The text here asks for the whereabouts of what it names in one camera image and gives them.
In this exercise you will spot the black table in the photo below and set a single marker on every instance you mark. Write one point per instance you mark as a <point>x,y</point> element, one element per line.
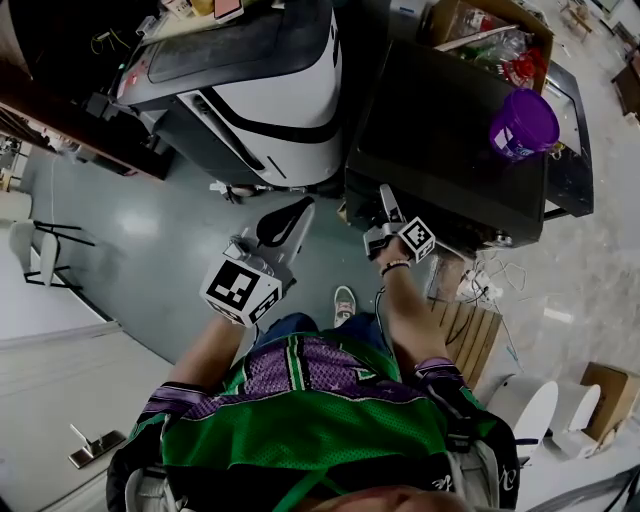
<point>570,175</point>

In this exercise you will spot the brown wooden desk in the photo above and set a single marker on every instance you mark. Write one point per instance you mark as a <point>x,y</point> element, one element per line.
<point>631,85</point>

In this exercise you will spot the white power strip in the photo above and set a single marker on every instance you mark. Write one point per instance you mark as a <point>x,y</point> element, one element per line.
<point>472,289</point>

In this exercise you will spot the purple plastic bucket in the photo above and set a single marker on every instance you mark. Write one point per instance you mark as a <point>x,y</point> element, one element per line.
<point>525,120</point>

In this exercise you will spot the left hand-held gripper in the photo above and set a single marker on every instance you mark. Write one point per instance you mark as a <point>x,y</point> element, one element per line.
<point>240,290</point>

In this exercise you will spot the white and pink shoe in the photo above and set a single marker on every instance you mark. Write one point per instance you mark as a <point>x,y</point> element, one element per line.
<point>344,306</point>

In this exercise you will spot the wooden stool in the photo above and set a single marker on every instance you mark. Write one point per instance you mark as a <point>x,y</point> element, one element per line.
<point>580,11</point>

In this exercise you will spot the small gold trinket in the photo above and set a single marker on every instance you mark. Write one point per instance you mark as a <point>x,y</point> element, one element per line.
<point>557,150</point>

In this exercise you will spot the wooden slat pallet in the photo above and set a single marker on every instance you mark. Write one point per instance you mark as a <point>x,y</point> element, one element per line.
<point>475,340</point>

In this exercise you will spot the black and white machine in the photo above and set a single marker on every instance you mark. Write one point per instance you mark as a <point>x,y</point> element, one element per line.
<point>280,100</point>

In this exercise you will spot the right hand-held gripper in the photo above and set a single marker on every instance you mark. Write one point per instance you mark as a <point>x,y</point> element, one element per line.
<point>417,237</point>

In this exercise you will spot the blue shorts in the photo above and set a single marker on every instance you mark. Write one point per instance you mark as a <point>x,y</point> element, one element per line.
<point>290,327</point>

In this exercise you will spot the silver washing machine knob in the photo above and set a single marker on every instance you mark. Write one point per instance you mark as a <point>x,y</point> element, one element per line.
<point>504,239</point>

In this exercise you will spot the dark brown wooden shelf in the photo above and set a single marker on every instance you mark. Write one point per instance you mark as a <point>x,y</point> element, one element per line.
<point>45,60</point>

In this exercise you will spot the white chair with black legs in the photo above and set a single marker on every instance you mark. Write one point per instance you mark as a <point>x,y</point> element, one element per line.
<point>47,255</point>

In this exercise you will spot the green and purple jersey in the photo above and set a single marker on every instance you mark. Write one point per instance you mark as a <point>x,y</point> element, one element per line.
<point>310,425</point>

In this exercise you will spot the wooden stick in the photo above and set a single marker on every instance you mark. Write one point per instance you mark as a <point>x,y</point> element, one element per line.
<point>475,37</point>

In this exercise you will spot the black washing machine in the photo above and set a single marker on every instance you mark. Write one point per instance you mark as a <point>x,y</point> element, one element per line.
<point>440,130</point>

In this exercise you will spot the small white device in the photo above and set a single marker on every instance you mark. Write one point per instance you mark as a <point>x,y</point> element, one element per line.
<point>405,6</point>

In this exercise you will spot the red plastic item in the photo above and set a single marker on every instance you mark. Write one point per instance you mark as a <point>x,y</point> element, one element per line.
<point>525,65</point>

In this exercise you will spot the person's left forearm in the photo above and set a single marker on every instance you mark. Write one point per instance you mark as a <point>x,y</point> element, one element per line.
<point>210,355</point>

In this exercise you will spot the open cardboard box with clutter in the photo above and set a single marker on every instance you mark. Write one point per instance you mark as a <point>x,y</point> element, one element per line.
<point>450,15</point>

